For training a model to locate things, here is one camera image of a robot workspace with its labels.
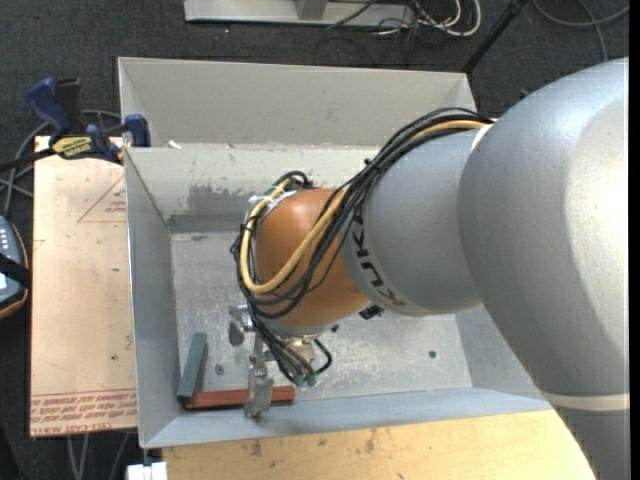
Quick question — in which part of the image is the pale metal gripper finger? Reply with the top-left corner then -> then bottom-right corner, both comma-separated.
243,370 -> 262,418
259,370 -> 275,410

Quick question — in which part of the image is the red-brown flat block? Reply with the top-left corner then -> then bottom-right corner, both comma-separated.
183,386 -> 297,411

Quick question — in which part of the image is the dark green flat block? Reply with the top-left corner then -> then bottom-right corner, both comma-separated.
175,332 -> 209,405

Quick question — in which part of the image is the grey metal bin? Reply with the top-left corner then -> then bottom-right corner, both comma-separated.
117,56 -> 554,450

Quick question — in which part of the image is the brown cardboard board red print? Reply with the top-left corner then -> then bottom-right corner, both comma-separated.
29,135 -> 139,439

